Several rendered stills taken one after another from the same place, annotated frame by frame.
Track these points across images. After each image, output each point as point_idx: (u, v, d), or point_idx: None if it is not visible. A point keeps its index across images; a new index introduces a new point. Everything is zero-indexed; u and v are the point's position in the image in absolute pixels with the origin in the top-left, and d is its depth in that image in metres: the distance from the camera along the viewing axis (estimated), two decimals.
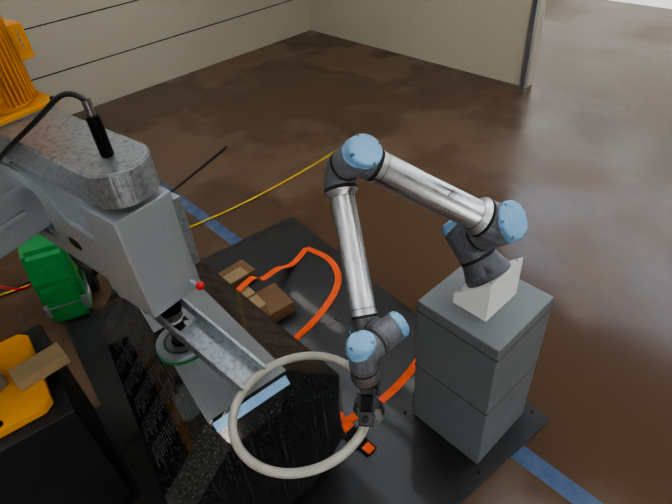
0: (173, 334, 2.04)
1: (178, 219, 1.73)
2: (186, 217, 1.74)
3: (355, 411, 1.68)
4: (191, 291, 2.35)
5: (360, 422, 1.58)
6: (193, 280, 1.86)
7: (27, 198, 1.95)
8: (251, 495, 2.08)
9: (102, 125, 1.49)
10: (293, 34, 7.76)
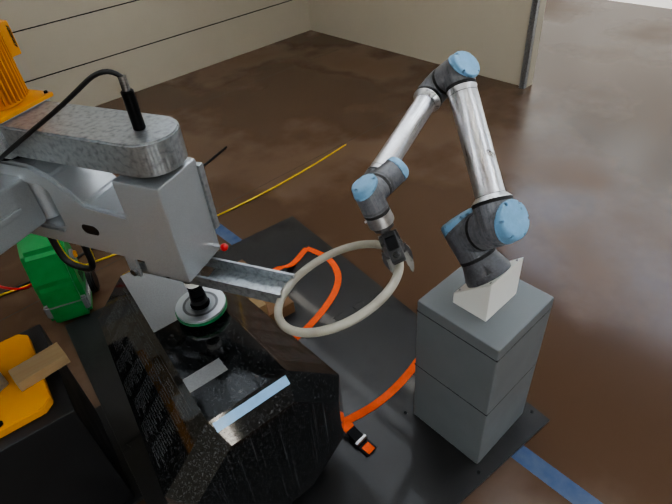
0: (194, 298, 2.15)
1: (201, 185, 1.89)
2: (208, 183, 1.91)
3: (386, 264, 1.77)
4: None
5: (393, 259, 1.66)
6: (216, 244, 2.02)
7: (22, 195, 1.97)
8: (251, 495, 2.08)
9: (136, 99, 1.63)
10: (293, 34, 7.76)
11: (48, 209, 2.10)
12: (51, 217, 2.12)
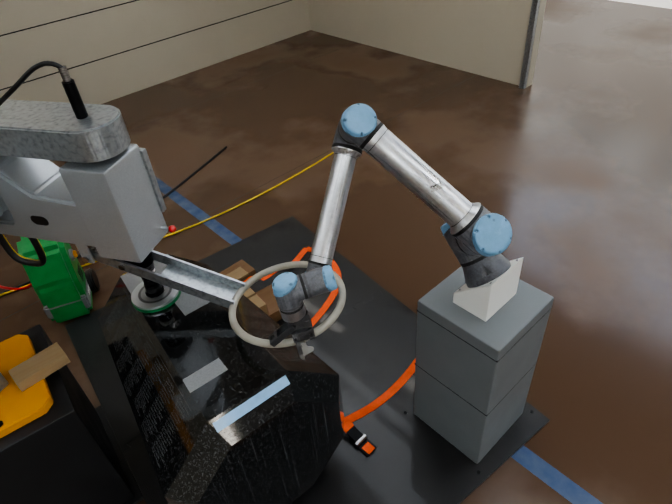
0: (149, 286, 2.27)
1: (146, 170, 2.01)
2: (152, 168, 2.03)
3: None
4: None
5: (270, 335, 1.91)
6: (164, 226, 2.14)
7: None
8: (251, 495, 2.08)
9: (77, 89, 1.73)
10: (293, 34, 7.76)
11: (2, 201, 2.17)
12: (5, 209, 2.19)
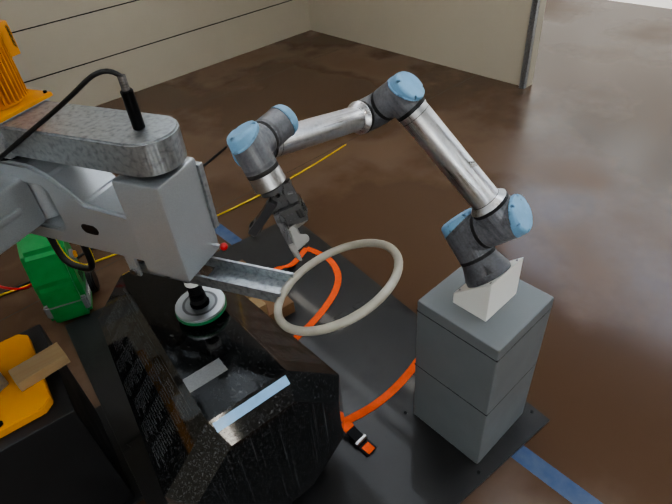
0: (194, 297, 2.15)
1: (201, 185, 1.89)
2: (207, 182, 1.91)
3: None
4: None
5: None
6: (216, 243, 2.02)
7: (22, 195, 1.97)
8: (251, 495, 2.08)
9: (136, 98, 1.63)
10: (293, 34, 7.76)
11: (48, 208, 2.10)
12: (50, 216, 2.12)
